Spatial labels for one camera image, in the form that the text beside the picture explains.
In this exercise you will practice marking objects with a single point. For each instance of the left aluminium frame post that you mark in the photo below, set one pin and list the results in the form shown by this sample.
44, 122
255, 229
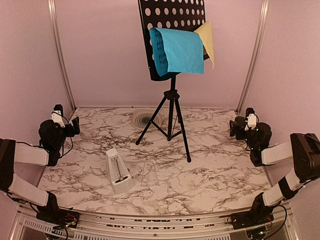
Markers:
59, 52

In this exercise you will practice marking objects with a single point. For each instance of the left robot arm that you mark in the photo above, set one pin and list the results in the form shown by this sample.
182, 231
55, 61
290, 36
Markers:
53, 134

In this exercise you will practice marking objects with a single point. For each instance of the blue sheet music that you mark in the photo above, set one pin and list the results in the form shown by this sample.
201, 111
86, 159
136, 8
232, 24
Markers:
177, 51

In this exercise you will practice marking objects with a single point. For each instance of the right aluminium frame post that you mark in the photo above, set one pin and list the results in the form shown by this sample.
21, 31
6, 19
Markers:
262, 20

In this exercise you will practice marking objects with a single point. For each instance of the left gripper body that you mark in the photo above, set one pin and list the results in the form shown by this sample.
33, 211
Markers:
72, 133

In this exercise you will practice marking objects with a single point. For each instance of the black music stand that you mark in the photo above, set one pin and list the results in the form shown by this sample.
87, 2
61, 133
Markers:
185, 15

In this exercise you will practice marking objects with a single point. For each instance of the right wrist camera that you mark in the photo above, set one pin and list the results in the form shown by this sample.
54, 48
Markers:
250, 119

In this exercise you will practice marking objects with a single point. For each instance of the clear metronome cover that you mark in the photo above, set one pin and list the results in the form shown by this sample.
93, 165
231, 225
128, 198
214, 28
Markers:
149, 175

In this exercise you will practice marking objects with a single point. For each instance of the aluminium front rail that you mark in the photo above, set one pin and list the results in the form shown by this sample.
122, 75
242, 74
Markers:
107, 226

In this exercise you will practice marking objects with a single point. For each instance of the white metronome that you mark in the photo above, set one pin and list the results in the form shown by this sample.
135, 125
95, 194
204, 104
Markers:
117, 173

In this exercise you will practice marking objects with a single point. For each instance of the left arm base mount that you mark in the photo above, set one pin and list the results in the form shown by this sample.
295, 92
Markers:
66, 218

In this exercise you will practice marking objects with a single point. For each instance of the yellow sheet music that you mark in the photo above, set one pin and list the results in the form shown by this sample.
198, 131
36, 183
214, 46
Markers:
205, 34

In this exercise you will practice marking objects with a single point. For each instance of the grey collapsible bowl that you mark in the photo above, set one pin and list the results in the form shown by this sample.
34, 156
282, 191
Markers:
141, 117

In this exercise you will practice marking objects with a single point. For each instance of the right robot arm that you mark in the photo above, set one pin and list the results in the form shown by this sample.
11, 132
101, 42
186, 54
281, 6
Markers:
302, 148

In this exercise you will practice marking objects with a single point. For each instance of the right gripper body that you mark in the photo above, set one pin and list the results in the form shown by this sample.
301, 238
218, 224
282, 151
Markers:
240, 128

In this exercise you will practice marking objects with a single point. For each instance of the aluminium frame post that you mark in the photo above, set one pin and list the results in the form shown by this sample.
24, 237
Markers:
262, 20
59, 52

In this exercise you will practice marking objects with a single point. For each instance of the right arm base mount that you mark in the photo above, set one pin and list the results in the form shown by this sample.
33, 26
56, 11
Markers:
245, 219

